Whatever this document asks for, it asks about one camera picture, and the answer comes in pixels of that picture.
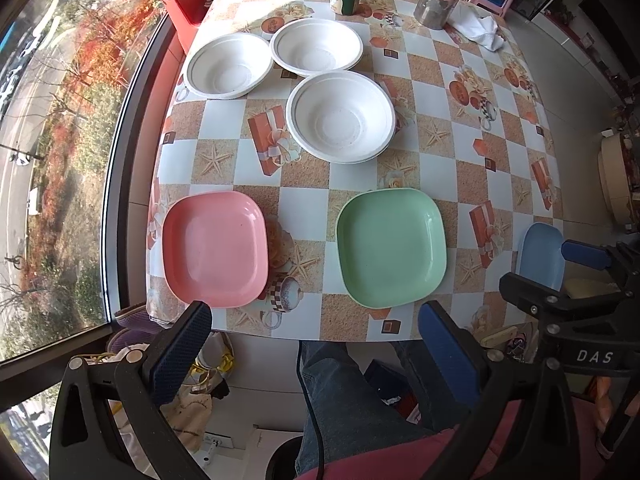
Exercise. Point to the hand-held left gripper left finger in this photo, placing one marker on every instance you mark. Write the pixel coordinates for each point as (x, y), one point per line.
(182, 345)

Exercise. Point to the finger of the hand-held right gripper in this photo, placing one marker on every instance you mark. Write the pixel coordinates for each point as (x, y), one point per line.
(585, 254)
(540, 295)

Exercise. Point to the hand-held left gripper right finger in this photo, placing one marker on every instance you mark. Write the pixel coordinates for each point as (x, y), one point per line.
(442, 335)

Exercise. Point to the blue square plate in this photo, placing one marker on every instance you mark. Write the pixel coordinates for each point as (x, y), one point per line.
(540, 255)

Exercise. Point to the person's right hand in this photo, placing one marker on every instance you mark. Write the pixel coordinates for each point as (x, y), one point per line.
(604, 405)

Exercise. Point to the purple slipper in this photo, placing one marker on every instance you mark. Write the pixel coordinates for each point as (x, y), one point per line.
(132, 325)

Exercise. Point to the beige slipper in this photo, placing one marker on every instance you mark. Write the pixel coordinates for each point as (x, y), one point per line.
(500, 336)

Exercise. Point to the beige cloth bag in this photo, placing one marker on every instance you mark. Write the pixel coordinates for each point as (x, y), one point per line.
(187, 415)

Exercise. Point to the round wooden container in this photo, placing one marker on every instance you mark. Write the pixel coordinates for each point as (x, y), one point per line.
(617, 180)

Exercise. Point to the pink square plate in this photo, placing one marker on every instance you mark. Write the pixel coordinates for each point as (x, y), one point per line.
(215, 250)

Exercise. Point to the green square plate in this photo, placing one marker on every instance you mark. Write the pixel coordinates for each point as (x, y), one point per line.
(392, 247)

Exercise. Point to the white power strip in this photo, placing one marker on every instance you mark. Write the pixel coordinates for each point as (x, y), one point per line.
(225, 442)

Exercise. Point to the person's legs in jeans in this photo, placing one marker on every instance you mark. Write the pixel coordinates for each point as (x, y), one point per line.
(345, 395)

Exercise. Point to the person's pink shirt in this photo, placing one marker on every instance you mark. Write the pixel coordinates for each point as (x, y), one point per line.
(400, 457)

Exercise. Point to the checkered printed tablecloth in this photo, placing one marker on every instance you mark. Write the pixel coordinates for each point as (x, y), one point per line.
(490, 125)

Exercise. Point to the white paper bowl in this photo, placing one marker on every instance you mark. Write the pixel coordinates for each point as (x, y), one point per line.
(316, 45)
(341, 117)
(227, 65)

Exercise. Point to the white crumpled cloth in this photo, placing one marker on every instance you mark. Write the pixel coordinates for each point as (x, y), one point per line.
(482, 27)

